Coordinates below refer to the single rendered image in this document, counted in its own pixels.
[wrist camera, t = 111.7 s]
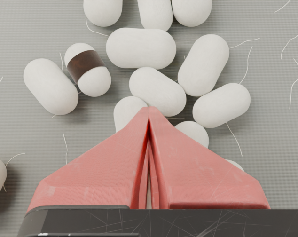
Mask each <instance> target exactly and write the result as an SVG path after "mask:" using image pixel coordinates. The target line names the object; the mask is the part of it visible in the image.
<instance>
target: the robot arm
mask: <svg viewBox="0 0 298 237"><path fill-rule="evenodd" d="M149 175H150V191H151V207H152V209H146V207H147V192H148V176H149ZM16 237H298V209H271V208H270V206H269V203H268V201H267V198H266V196H265V193H264V191H263V189H262V187H261V185H260V183H259V181H258V180H256V179H255V178H253V177H252V176H250V175H249V174H247V173H246V172H244V171H243V170H241V169H239V168H238V167H236V166H235V165H233V164H231V163H230V162H228V161H227V160H225V159H224V158H222V157H220V156H219V155H217V154H216V153H214V152H213V151H211V150H209V149H208V148H206V147H205V146H203V145H201V144H200V143H198V142H197V141H195V140H193V139H192V138H190V137H189V136H187V135H186V134H184V133H183V132H181V131H179V130H178V129H176V128H175V127H174V126H173V125H172V124H171V123H170V122H169V121H168V120H167V119H166V118H165V116H164V115H163V114H162V113H161V112H160V111H159V110H158V108H157V107H155V106H149V107H142V108H141V109H140V110H139V111H138V112H137V113H136V115H135V116H134V117H133V118H132V119H131V120H130V121H129V122H128V124H127V125H126V126H125V127H124V128H122V129H121V130H119V131H118V132H116V133H115V134H113V135H112V136H110V137H109V138H107V139H105V140H104V141H102V142H101V143H99V144H98V145H96V146H94V147H93V148H91V149H90V150H88V151H86V152H85V153H83V154H82V155H80V156H79V157H77V158H75V159H74V160H72V161H71V162H69V163H68V164H66V165H64V166H63V167H61V168H60V169H58V170H57V171H55V172H53V173H52V174H50V175H49V176H47V177H46V178H44V179H43V180H41V181H40V182H39V184H38V186H37V187H36V190H35V192H34V195H33V197H32V199H31V202H30V205H29V207H28V209H27V212H26V214H25V217H24V220H23V222H22V224H21V227H20V229H19V231H18V234H17V236H16Z"/></svg>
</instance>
